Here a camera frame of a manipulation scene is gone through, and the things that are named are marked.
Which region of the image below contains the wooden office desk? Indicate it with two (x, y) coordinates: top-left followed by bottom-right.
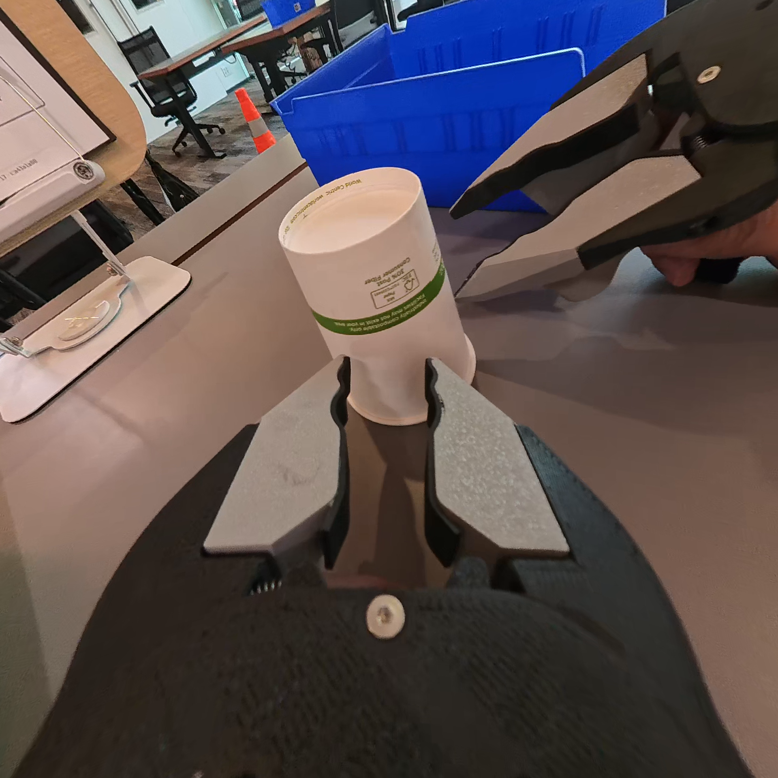
(139, 12), (271, 104)

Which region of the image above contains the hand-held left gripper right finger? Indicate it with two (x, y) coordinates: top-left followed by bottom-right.
(423, 357), (570, 569)

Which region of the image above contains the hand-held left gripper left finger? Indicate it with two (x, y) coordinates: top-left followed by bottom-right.
(203, 357), (352, 569)

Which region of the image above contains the person's right hand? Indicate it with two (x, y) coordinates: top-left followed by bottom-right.
(641, 201), (778, 286)

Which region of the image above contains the large blue plastic bin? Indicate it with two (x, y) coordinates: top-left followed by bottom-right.
(270, 0), (669, 214)

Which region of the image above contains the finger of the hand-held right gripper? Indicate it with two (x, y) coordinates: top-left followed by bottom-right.
(450, 51), (657, 220)
(456, 149), (703, 303)

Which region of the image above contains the small blue plastic bin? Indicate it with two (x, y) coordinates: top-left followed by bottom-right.
(261, 0), (332, 28)

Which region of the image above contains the orange traffic cone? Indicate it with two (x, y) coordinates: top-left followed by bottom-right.
(234, 88), (277, 154)

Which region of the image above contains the white paper cup green band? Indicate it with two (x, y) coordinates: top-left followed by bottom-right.
(278, 167), (476, 425)

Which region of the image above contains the black office chair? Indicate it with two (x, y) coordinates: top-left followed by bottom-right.
(118, 26), (226, 159)

